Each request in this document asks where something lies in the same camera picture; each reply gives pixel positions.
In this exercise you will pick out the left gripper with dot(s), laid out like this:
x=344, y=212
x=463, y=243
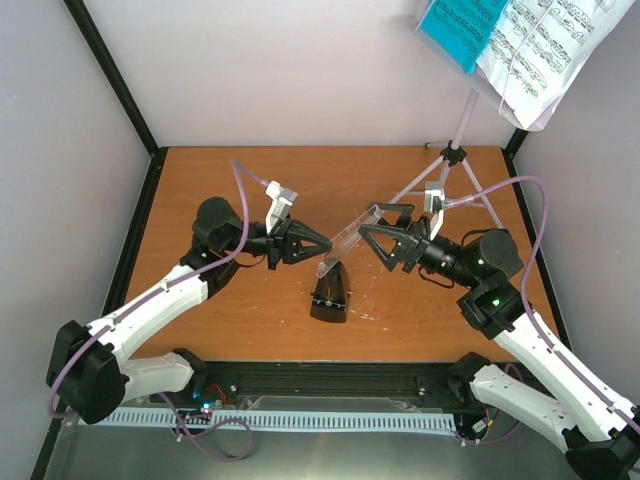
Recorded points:
x=279, y=247

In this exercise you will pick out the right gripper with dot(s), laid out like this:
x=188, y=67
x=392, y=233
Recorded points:
x=410, y=243

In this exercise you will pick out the clear metronome cover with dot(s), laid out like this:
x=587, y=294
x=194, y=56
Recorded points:
x=346, y=239

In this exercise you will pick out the black metronome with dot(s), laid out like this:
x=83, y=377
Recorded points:
x=331, y=297

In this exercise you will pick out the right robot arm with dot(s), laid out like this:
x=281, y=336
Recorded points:
x=595, y=428

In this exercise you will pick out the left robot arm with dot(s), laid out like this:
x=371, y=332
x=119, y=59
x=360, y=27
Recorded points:
x=92, y=368

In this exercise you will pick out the white tripod music stand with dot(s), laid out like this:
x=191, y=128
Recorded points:
x=451, y=155

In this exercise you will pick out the blue sheet music paper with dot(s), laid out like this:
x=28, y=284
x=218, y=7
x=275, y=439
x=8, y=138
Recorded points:
x=462, y=27

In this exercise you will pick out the white sheet music paper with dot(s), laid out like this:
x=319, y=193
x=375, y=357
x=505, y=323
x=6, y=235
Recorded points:
x=538, y=48

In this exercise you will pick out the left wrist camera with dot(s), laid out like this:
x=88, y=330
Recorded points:
x=282, y=201

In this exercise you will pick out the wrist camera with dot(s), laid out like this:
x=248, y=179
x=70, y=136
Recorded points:
x=282, y=201
x=434, y=200

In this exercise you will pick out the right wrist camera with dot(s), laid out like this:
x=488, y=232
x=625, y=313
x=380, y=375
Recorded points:
x=434, y=200

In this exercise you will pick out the black left frame post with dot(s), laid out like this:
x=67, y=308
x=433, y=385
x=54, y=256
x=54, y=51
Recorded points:
x=93, y=38

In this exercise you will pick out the black aluminium frame post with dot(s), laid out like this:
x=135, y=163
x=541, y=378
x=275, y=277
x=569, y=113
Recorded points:
x=514, y=143

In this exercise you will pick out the grey slotted cable duct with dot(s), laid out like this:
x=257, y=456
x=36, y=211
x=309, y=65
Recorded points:
x=289, y=421

